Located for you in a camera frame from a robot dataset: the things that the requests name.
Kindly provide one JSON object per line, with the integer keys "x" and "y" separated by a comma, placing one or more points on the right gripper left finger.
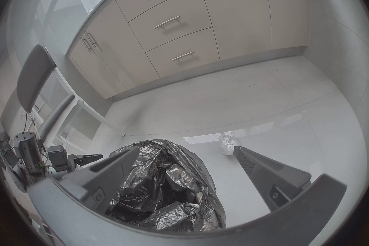
{"x": 98, "y": 181}

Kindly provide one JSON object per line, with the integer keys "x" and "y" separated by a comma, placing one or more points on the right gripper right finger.
{"x": 268, "y": 178}

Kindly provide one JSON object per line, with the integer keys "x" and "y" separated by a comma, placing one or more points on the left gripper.
{"x": 72, "y": 162}

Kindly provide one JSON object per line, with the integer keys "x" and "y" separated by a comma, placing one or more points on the white plastic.
{"x": 227, "y": 144}

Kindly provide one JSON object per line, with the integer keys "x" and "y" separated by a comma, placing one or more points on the black plastic bag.
{"x": 173, "y": 181}

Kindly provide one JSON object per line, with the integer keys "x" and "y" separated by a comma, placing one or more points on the grey chair with white legs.
{"x": 34, "y": 72}

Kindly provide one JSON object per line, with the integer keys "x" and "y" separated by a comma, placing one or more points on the beige cabinet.
{"x": 230, "y": 8}

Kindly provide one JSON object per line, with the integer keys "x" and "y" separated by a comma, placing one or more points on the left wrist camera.
{"x": 57, "y": 157}

